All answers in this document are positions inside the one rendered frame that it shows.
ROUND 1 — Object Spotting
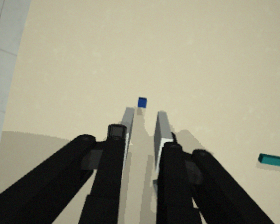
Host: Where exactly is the turquoise rod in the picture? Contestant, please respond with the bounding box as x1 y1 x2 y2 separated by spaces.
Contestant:
258 153 280 166

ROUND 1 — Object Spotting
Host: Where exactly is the small blue block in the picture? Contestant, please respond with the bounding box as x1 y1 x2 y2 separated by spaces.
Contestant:
137 97 147 108

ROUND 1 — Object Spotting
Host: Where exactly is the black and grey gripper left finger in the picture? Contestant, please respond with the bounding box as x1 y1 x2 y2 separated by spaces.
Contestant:
0 107 135 224

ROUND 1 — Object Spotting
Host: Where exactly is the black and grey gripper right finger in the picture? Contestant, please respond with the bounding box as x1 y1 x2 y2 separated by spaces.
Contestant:
154 111 274 224

